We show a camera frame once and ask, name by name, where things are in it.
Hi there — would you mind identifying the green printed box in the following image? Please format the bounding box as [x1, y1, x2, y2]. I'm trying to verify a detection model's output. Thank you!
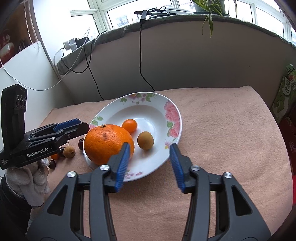
[270, 64, 295, 124]

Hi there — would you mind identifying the large orange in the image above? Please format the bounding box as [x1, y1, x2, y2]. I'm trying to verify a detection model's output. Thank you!
[84, 124, 134, 166]

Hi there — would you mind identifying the dark cherry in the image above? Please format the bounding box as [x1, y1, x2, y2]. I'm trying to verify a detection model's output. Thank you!
[48, 160, 56, 170]
[58, 147, 65, 158]
[78, 138, 84, 150]

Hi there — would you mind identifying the black device on sill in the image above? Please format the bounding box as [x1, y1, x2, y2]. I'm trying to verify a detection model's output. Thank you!
[134, 6, 193, 17]

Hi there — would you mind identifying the left gloved hand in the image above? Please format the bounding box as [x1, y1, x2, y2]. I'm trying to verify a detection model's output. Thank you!
[5, 158, 50, 208]

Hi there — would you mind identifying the tiny orange kumquat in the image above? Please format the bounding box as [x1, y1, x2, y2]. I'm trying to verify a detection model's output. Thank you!
[122, 119, 137, 133]

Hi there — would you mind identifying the white floral plate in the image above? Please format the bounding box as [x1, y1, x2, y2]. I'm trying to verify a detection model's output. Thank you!
[89, 92, 182, 182]

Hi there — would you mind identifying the black cable with adapter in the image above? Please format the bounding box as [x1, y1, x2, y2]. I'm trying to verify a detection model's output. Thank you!
[138, 10, 156, 92]

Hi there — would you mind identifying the small mandarin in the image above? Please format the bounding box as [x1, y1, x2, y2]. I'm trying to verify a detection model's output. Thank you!
[51, 153, 60, 161]

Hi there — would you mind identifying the brown longan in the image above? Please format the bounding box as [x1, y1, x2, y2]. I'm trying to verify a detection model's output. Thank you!
[63, 146, 76, 159]
[137, 131, 154, 151]

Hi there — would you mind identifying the potted spider plant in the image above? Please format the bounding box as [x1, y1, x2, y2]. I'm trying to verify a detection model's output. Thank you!
[191, 0, 230, 38]

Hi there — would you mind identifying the white power strip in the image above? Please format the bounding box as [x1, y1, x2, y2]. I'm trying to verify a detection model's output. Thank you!
[63, 39, 78, 52]

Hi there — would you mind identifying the black cable left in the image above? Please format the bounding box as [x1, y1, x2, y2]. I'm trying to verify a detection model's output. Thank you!
[60, 31, 107, 102]

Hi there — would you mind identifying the white cable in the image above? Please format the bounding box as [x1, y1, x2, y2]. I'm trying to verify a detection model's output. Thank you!
[0, 27, 91, 91]

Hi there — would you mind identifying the dark green sill cloth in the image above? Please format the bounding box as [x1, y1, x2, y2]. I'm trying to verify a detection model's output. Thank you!
[56, 14, 295, 76]

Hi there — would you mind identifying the brown longan in plate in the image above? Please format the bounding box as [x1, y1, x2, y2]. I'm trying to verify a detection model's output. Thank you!
[137, 131, 154, 151]

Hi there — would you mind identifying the pink towel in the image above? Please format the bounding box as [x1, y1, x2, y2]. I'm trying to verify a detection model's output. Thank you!
[28, 85, 294, 241]

